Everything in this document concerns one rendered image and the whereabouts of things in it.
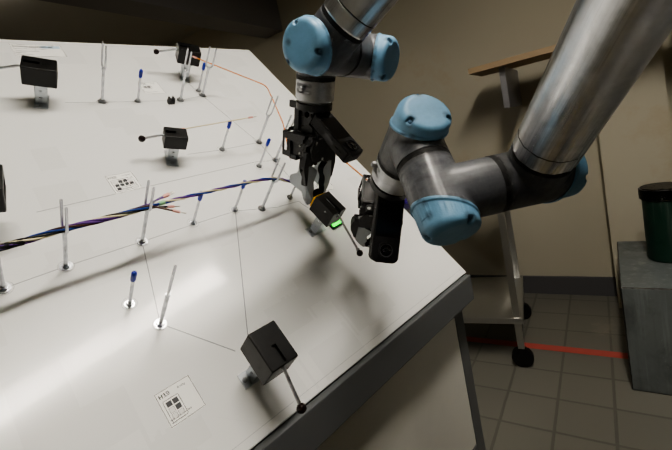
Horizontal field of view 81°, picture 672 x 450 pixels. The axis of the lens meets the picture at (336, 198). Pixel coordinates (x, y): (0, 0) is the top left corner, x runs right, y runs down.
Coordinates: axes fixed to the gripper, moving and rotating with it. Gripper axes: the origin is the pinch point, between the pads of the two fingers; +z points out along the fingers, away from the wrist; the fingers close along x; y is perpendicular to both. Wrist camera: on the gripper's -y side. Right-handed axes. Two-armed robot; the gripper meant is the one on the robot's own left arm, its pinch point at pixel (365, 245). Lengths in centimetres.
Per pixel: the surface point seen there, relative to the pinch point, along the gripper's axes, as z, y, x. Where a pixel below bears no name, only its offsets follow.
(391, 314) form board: 7.3, -11.0, -7.0
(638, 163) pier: 67, 102, -165
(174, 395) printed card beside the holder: -6.5, -29.4, 28.3
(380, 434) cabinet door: 18.0, -31.3, -6.9
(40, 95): -6, 23, 68
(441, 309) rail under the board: 12.9, -7.0, -20.3
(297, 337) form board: 0.5, -18.7, 11.9
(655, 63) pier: 30, 136, -157
